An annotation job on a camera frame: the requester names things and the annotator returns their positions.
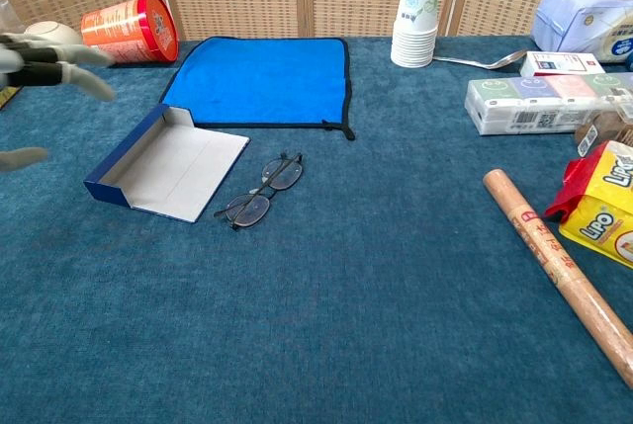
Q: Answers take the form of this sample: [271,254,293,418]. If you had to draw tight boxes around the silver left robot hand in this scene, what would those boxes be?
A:
[0,31,118,172]

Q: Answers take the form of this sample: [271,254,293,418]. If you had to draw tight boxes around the blue cardboard glasses case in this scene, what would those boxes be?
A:
[82,103,251,224]

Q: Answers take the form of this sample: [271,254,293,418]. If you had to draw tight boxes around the black wire eyeglasses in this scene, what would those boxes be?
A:
[213,150,305,232]

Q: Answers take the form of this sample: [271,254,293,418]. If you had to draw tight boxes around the cream bowl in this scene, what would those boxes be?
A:
[23,21,84,48]

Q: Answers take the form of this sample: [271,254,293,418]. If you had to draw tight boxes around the gold and brown box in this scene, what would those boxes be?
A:
[0,86,25,110]

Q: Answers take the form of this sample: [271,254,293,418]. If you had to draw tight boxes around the orange canister with red lid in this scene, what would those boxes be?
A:
[80,0,180,67]

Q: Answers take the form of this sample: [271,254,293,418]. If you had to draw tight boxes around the blue cloth with black trim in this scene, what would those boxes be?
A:
[158,36,357,141]

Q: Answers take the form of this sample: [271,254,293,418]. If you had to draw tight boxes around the stack of white paper cups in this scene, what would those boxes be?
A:
[390,0,441,68]

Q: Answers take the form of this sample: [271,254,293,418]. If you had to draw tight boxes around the metal spoon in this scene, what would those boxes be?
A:
[432,48,529,70]

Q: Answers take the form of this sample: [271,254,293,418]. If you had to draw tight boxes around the pastel tissue multipack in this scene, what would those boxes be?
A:
[464,72,633,137]

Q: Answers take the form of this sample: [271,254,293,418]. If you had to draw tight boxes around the small white and red box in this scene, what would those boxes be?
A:
[518,50,606,78]

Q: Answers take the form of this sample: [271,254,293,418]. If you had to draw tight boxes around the large white-blue tissue pack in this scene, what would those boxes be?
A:
[530,0,633,65]

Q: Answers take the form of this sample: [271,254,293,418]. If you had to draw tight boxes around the brown clear-wrapped box pack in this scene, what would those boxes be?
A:
[573,97,633,158]

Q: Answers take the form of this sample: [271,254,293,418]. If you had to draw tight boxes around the yellow Lipo snack bag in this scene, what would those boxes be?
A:
[544,139,633,270]

